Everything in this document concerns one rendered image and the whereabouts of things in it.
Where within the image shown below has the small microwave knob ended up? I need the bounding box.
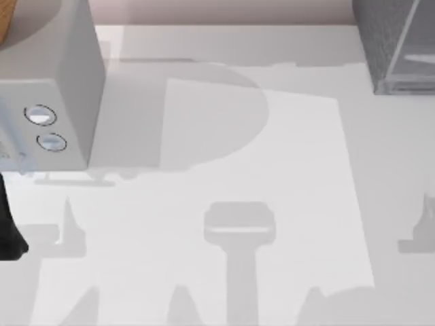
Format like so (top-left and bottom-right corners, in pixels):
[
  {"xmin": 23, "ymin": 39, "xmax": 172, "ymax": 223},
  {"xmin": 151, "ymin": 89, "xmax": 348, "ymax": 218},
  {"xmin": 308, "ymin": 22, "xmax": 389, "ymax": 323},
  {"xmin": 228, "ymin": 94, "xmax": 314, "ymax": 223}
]
[{"xmin": 35, "ymin": 132, "xmax": 68, "ymax": 153}]

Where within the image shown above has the pale microwave oven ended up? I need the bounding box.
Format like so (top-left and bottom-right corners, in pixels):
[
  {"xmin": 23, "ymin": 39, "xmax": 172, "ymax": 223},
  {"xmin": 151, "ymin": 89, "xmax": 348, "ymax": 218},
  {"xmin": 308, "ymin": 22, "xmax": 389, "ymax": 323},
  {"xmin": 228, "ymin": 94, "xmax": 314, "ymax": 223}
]
[{"xmin": 0, "ymin": 0, "xmax": 106, "ymax": 175}]

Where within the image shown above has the large microwave knob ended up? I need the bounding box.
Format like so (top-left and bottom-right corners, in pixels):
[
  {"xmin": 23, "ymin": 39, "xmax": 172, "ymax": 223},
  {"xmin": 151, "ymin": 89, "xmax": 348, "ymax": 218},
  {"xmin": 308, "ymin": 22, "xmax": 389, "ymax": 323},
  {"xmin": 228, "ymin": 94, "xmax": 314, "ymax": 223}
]
[{"xmin": 23, "ymin": 104, "xmax": 58, "ymax": 127}]

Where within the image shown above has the grey cabinet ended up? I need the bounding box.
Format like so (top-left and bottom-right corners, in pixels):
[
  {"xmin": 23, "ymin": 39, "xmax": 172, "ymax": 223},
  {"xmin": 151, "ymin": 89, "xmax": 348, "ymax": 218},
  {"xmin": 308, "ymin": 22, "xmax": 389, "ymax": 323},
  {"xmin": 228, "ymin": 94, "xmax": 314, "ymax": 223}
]
[{"xmin": 351, "ymin": 0, "xmax": 435, "ymax": 96}]

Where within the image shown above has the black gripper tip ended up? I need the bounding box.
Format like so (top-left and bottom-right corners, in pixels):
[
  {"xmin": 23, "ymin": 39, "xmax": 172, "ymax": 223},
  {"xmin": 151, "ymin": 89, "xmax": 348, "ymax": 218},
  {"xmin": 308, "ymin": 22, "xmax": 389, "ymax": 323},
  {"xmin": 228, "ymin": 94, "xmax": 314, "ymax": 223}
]
[{"xmin": 0, "ymin": 172, "xmax": 30, "ymax": 263}]

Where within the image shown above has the wooden cupboard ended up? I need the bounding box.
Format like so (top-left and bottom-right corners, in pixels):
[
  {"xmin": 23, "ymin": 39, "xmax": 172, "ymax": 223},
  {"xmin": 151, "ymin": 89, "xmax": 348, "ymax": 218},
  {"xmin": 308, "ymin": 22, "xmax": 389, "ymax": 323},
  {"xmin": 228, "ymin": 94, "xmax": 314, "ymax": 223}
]
[{"xmin": 0, "ymin": 0, "xmax": 20, "ymax": 47}]

